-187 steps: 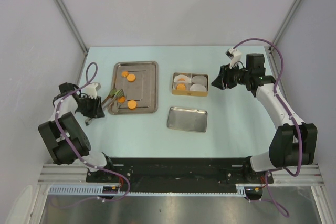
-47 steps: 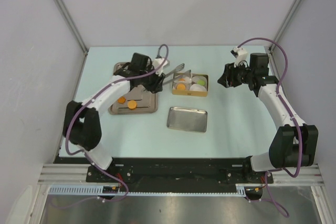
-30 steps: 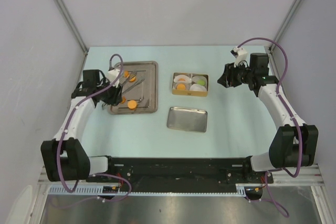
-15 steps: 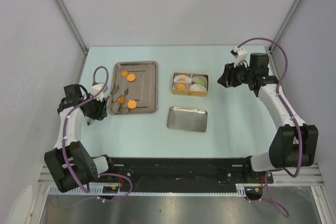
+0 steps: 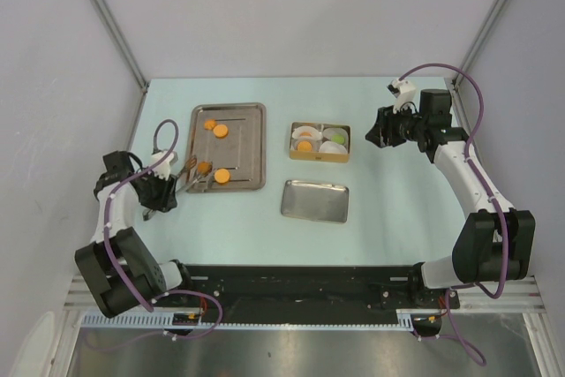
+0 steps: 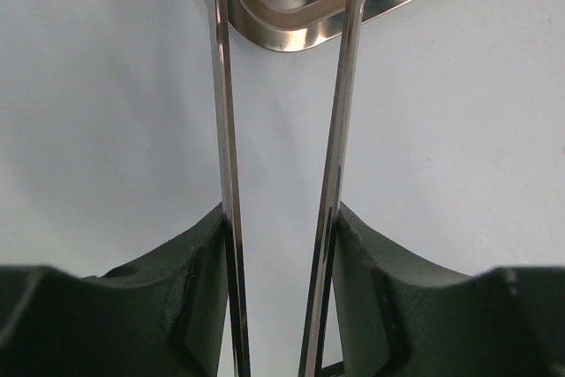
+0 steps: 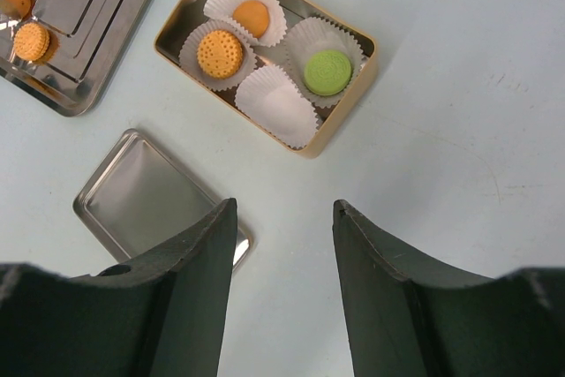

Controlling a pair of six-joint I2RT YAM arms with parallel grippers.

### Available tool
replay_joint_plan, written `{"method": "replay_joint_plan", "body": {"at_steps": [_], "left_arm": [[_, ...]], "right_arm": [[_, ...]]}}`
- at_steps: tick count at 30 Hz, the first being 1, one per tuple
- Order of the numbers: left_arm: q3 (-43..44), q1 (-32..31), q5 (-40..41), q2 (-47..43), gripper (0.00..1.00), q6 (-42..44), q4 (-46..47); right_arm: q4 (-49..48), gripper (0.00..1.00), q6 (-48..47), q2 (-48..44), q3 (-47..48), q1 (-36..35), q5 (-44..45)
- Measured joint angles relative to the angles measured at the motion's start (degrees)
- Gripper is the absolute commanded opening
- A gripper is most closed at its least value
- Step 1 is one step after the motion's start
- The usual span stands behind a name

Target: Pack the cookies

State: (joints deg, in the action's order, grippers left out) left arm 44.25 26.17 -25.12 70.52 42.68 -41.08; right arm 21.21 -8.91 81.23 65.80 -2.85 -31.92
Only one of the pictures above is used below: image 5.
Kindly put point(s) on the steel baking tray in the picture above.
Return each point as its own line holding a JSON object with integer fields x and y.
{"x": 242, "y": 152}

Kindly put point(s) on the green cookie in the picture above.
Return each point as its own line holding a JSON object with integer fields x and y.
{"x": 338, "y": 138}

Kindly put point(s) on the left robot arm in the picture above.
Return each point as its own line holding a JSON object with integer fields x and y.
{"x": 116, "y": 266}

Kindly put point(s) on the steel tongs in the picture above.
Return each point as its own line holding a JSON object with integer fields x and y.
{"x": 189, "y": 177}

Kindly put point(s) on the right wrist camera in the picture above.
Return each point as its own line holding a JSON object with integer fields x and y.
{"x": 403, "y": 91}

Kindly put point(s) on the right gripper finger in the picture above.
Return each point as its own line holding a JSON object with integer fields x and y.
{"x": 374, "y": 136}
{"x": 379, "y": 123}

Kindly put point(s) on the steel tin lid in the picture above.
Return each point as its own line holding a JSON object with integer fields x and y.
{"x": 317, "y": 202}

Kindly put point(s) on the gold cookie tin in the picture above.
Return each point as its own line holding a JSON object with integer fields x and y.
{"x": 318, "y": 157}

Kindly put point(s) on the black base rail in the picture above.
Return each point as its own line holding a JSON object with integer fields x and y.
{"x": 314, "y": 294}

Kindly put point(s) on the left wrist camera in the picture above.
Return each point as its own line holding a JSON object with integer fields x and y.
{"x": 161, "y": 163}

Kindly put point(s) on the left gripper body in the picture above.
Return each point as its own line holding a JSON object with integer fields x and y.
{"x": 157, "y": 192}

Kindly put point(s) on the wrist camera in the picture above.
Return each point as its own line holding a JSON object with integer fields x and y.
{"x": 403, "y": 91}
{"x": 161, "y": 163}

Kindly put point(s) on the white paper cup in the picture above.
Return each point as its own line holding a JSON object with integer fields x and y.
{"x": 316, "y": 134}
{"x": 331, "y": 147}
{"x": 314, "y": 143}
{"x": 329, "y": 132}

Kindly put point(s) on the white cable duct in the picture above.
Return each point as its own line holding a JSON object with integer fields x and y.
{"x": 397, "y": 321}

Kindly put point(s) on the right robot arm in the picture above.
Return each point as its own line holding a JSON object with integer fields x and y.
{"x": 495, "y": 242}

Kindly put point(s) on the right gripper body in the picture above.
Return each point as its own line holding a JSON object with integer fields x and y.
{"x": 402, "y": 126}

